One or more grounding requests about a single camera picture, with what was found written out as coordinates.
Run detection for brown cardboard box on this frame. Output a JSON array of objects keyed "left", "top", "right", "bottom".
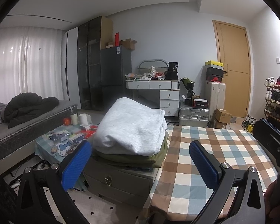
[{"left": 211, "top": 108, "right": 232, "bottom": 130}]

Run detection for olive green folded garment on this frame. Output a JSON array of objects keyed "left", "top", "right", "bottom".
[{"left": 92, "top": 133, "right": 168, "bottom": 168}]

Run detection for white drawer desk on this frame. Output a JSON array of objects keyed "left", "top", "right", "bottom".
[{"left": 126, "top": 79, "right": 180, "bottom": 117}]

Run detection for white upright suitcase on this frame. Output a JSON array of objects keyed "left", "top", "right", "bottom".
[{"left": 204, "top": 81, "right": 225, "bottom": 121}]

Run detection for silver suitcase lying flat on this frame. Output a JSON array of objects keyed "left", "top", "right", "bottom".
[{"left": 179, "top": 106, "right": 209, "bottom": 127}]

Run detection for white curtain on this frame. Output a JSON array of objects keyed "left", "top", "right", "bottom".
[{"left": 0, "top": 27, "right": 64, "bottom": 104}]

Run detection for black refrigerator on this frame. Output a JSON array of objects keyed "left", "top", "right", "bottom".
[{"left": 100, "top": 46, "right": 132, "bottom": 111}]

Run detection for low table with clutter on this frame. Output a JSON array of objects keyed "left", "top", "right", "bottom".
[{"left": 35, "top": 123, "right": 97, "bottom": 164}]

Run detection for wooden door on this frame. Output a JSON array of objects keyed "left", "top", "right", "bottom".
[{"left": 213, "top": 20, "right": 251, "bottom": 117}]

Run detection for checkered tablecloth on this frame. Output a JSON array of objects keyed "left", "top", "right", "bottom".
[{"left": 137, "top": 126, "right": 277, "bottom": 223}]

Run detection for right hand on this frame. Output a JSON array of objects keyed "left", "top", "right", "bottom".
[{"left": 264, "top": 172, "right": 280, "bottom": 223}]

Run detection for bamboo shoe rack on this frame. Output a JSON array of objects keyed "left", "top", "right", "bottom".
[{"left": 264, "top": 76, "right": 280, "bottom": 131}]

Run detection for grey drawer cabinet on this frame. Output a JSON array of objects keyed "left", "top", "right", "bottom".
[{"left": 83, "top": 157, "right": 159, "bottom": 208}]

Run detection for white fleece sweatshirt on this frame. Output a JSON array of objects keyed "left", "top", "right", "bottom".
[{"left": 92, "top": 97, "right": 167, "bottom": 157}]

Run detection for dark glass wardrobe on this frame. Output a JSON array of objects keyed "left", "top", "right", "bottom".
[{"left": 77, "top": 16, "right": 113, "bottom": 111}]

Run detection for black blanket on bed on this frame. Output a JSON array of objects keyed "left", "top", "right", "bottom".
[{"left": 3, "top": 93, "right": 59, "bottom": 128}]

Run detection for bed with grey mattress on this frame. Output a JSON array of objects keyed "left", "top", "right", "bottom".
[{"left": 0, "top": 101, "right": 78, "bottom": 175}]

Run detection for stacked shoe boxes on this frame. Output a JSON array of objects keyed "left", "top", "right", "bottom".
[{"left": 205, "top": 60, "right": 224, "bottom": 83}]

